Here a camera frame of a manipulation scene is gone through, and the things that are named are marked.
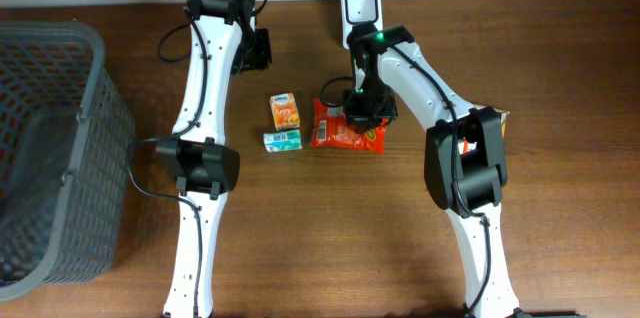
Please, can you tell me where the red snack bag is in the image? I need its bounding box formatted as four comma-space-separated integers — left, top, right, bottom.
311, 98, 386, 154

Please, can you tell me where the orange Kleenex tissue pack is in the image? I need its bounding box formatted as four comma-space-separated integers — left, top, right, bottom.
269, 93, 300, 131

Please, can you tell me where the green tissue pack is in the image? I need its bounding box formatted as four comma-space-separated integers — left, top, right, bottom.
263, 129, 302, 153

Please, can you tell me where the yellow wet wipes pack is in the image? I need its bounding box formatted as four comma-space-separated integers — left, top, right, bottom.
473, 103, 510, 139

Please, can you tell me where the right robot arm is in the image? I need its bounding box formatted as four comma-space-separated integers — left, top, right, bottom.
345, 22, 520, 317

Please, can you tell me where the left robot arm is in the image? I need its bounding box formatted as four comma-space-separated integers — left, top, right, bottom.
155, 0, 272, 318

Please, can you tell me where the grey plastic mesh basket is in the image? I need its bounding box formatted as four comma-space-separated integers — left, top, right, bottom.
1, 22, 135, 301

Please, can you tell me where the left black cable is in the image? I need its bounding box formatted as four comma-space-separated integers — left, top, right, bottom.
127, 0, 271, 318

